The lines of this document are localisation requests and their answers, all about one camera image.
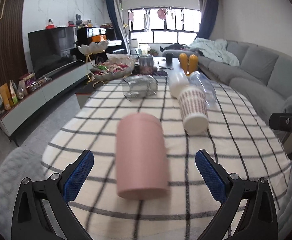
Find pink plastic cup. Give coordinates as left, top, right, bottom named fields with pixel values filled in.
left=115, top=112, right=169, bottom=200

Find patterned paper cup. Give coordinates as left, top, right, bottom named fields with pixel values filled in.
left=178, top=86, right=209, bottom=135

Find white plastic cup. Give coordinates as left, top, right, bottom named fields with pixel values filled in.
left=168, top=71, right=189, bottom=98

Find grey sectional sofa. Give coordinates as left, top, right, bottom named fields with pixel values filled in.
left=160, top=40, right=292, bottom=123

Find plaid checkered tablecloth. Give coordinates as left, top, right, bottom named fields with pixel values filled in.
left=41, top=76, right=292, bottom=240

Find mint green blanket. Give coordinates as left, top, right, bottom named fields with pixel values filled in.
left=187, top=37, right=240, bottom=67

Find clear plastic bottle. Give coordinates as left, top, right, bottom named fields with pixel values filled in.
left=189, top=71, right=217, bottom=109

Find orange snack bag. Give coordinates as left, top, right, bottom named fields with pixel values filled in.
left=0, top=83, right=14, bottom=111

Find yellow rabbit ear stool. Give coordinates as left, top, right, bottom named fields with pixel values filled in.
left=179, top=53, right=199, bottom=76

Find white tv cabinet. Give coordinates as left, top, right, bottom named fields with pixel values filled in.
left=0, top=62, right=88, bottom=141

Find blue curtain right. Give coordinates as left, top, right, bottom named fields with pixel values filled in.
left=196, top=0, right=219, bottom=39

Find blue curtain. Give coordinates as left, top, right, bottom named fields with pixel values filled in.
left=105, top=0, right=130, bottom=55
left=196, top=0, right=219, bottom=39

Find black coffee table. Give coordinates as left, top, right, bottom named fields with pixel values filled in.
left=75, top=57, right=180, bottom=108

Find clear glass jar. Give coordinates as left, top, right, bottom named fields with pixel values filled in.
left=122, top=75, right=158, bottom=101

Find two-tier candy tray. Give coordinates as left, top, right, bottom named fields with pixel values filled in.
left=77, top=40, right=134, bottom=83

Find black flat television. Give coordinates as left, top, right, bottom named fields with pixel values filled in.
left=28, top=27, right=77, bottom=78

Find black piano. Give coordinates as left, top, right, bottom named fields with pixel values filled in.
left=76, top=27, right=126, bottom=54

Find blue curtain left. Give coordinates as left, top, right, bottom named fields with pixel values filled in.
left=105, top=0, right=130, bottom=55

